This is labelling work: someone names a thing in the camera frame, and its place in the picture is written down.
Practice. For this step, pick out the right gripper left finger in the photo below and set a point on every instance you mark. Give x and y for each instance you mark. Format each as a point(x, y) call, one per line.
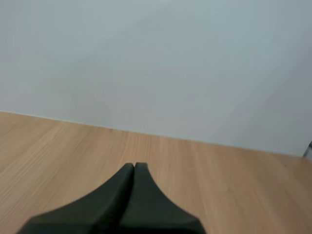
point(97, 207)

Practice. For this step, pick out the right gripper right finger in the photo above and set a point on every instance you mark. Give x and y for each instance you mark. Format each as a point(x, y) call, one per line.
point(151, 209)

